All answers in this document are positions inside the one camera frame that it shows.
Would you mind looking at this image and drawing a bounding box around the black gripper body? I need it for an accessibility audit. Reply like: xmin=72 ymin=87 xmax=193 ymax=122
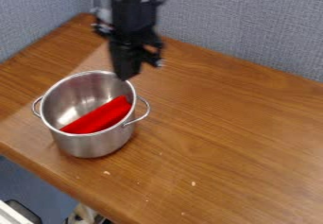
xmin=91 ymin=0 xmax=166 ymax=51

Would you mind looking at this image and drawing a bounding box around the red block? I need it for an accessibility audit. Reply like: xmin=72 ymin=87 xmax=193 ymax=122
xmin=60 ymin=95 xmax=131 ymax=134

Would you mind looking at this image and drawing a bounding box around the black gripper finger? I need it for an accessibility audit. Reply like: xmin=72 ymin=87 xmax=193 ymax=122
xmin=139 ymin=43 xmax=163 ymax=68
xmin=109 ymin=42 xmax=141 ymax=81

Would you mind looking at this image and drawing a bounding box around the white black object under table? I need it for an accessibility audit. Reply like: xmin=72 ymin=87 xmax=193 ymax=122
xmin=63 ymin=203 xmax=114 ymax=224

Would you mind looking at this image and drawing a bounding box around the stainless steel pot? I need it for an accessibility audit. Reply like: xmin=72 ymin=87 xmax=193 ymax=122
xmin=32 ymin=70 xmax=149 ymax=158

